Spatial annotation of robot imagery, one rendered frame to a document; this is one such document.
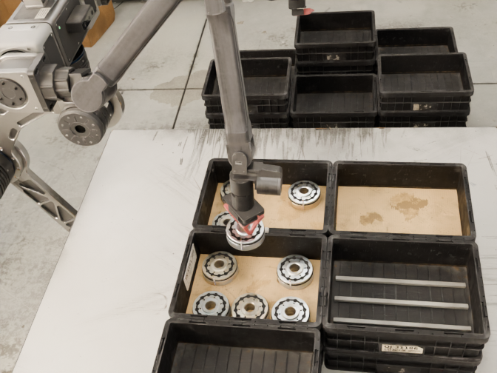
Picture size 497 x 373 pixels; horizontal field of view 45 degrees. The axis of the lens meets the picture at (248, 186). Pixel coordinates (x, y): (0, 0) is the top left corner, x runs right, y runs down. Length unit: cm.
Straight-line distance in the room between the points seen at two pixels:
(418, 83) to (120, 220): 155
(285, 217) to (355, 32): 164
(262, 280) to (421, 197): 57
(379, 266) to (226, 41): 80
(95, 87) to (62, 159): 222
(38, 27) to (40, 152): 219
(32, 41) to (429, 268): 120
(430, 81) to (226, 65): 175
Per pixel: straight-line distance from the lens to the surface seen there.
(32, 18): 167
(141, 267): 203
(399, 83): 297
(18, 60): 156
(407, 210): 192
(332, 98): 305
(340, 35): 331
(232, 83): 137
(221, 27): 135
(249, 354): 164
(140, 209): 220
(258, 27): 439
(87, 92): 145
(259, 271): 177
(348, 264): 178
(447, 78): 302
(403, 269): 178
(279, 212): 191
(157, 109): 378
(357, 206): 192
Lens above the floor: 226
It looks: 46 degrees down
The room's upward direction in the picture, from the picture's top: 9 degrees counter-clockwise
